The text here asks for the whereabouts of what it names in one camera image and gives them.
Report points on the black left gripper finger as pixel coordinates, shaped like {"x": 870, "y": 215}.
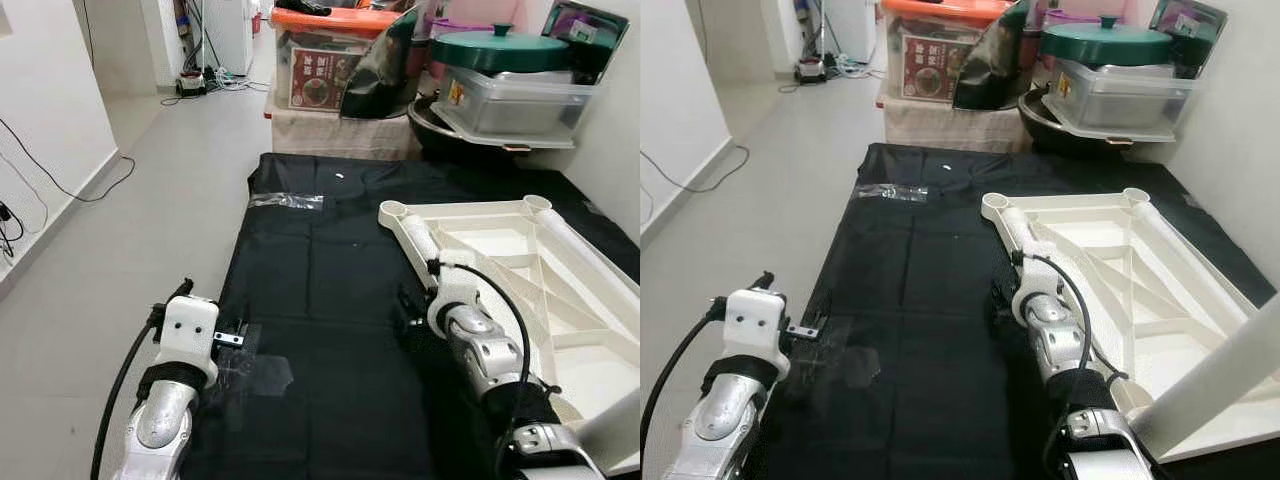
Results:
{"x": 764, "y": 281}
{"x": 230, "y": 338}
{"x": 802, "y": 329}
{"x": 185, "y": 288}

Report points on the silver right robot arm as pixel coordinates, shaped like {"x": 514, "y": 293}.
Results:
{"x": 1050, "y": 340}
{"x": 480, "y": 350}

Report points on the clear tape patch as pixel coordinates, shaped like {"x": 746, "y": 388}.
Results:
{"x": 265, "y": 375}
{"x": 855, "y": 365}

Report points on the black tablecloth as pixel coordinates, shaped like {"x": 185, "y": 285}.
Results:
{"x": 930, "y": 300}
{"x": 320, "y": 300}

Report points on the clear tape strip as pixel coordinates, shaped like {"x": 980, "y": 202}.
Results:
{"x": 290, "y": 201}
{"x": 892, "y": 192}

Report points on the black wok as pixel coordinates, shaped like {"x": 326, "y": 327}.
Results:
{"x": 1038, "y": 122}
{"x": 430, "y": 130}

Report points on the beige cloth covered bench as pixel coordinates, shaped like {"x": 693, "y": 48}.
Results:
{"x": 940, "y": 128}
{"x": 330, "y": 135}

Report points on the clear plastic storage box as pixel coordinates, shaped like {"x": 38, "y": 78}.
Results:
{"x": 520, "y": 105}
{"x": 1125, "y": 100}

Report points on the black plastic bag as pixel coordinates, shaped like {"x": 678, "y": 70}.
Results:
{"x": 380, "y": 75}
{"x": 990, "y": 65}

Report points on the red printed cardboard box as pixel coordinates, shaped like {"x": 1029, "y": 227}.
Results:
{"x": 320, "y": 80}
{"x": 935, "y": 70}

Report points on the green pot lid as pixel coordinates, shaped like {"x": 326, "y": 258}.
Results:
{"x": 500, "y": 50}
{"x": 1105, "y": 42}

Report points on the purple plastic container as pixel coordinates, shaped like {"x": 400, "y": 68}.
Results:
{"x": 460, "y": 25}
{"x": 1068, "y": 18}

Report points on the dark printed package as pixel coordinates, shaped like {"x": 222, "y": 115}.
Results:
{"x": 590, "y": 35}
{"x": 1190, "y": 30}

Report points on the orange box lid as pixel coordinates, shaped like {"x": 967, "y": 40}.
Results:
{"x": 330, "y": 20}
{"x": 940, "y": 10}

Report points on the small black flat item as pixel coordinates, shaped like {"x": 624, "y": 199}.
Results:
{"x": 308, "y": 8}

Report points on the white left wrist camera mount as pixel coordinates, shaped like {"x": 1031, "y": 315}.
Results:
{"x": 755, "y": 320}
{"x": 188, "y": 325}

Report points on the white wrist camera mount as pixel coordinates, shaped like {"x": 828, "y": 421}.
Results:
{"x": 455, "y": 290}
{"x": 188, "y": 325}
{"x": 1040, "y": 285}
{"x": 755, "y": 320}

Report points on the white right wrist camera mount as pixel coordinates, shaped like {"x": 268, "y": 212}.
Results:
{"x": 455, "y": 290}
{"x": 1040, "y": 285}

